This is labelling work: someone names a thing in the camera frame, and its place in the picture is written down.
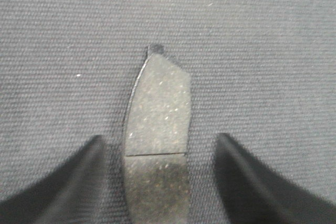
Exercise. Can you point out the grey brake pad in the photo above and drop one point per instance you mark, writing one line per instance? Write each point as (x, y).
(156, 179)

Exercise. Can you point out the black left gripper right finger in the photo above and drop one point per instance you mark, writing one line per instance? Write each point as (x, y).
(251, 192)

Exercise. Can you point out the dark grey conveyor belt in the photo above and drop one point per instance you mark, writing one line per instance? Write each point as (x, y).
(262, 71)

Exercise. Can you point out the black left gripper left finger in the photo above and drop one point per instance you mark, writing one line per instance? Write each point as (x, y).
(70, 194)

